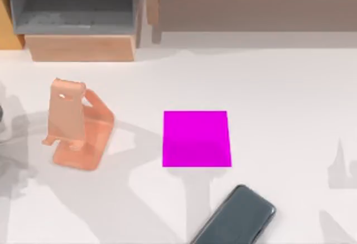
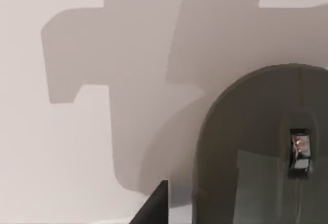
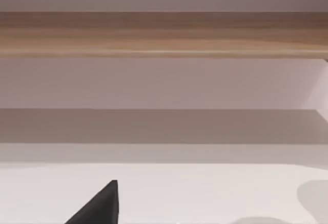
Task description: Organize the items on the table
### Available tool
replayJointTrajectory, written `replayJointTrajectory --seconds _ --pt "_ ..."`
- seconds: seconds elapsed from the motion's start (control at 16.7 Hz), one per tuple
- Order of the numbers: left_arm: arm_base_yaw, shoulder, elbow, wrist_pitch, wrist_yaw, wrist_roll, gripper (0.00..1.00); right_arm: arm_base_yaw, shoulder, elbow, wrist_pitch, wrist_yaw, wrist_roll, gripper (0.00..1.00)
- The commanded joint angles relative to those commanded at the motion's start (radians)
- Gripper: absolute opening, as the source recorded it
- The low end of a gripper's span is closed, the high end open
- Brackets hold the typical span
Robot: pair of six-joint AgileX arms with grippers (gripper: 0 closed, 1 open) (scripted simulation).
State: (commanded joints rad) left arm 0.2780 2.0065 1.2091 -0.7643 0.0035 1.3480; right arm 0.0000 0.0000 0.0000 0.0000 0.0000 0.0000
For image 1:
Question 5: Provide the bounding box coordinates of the magenta flat square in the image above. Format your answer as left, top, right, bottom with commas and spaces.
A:
162, 110, 233, 168

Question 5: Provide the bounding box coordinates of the salmon phone stand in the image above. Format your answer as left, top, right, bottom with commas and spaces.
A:
41, 78, 115, 172

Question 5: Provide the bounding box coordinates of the pale wooden drawer front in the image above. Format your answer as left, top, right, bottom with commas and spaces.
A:
24, 34, 137, 62

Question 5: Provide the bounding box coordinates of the dark grey smartphone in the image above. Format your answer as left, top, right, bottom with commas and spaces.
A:
188, 184, 277, 244

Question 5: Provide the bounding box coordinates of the wooden open shelf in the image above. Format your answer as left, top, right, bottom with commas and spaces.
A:
147, 0, 357, 44

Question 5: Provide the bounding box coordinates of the grey pulled-out drawer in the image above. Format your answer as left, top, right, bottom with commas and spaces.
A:
7, 0, 143, 36

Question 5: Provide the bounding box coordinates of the wooden cupboard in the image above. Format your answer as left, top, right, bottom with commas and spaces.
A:
0, 0, 26, 51

